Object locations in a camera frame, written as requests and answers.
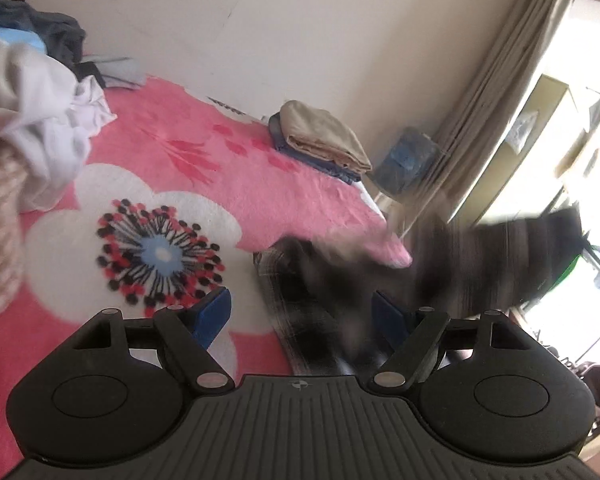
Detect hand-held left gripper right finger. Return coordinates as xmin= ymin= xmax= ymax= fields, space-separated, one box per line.
xmin=371 ymin=291 xmax=531 ymax=395

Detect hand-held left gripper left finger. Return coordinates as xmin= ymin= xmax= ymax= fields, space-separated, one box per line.
xmin=72 ymin=287 xmax=232 ymax=393

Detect folded blue clothes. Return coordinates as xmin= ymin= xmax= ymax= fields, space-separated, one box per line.
xmin=267 ymin=114 xmax=363 ymax=184

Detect black white plaid shirt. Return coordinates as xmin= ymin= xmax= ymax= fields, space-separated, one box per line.
xmin=254 ymin=207 xmax=583 ymax=376

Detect dark grey garment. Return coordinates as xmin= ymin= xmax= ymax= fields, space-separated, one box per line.
xmin=0 ymin=0 xmax=87 ymax=73

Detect blue water bottle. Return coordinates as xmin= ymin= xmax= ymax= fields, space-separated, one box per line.
xmin=372 ymin=127 xmax=438 ymax=196

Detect beige curtain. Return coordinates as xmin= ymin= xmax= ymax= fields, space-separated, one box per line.
xmin=410 ymin=0 xmax=581 ymax=226

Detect pink floral blanket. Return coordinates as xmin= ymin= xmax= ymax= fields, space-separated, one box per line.
xmin=0 ymin=75 xmax=413 ymax=476

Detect hanging plastic bag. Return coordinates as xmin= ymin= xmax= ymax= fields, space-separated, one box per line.
xmin=505 ymin=110 xmax=538 ymax=153

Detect white garment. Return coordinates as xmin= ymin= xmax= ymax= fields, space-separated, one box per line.
xmin=0 ymin=30 xmax=118 ymax=213

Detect folded beige cloth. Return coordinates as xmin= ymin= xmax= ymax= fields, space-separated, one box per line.
xmin=280 ymin=100 xmax=372 ymax=173

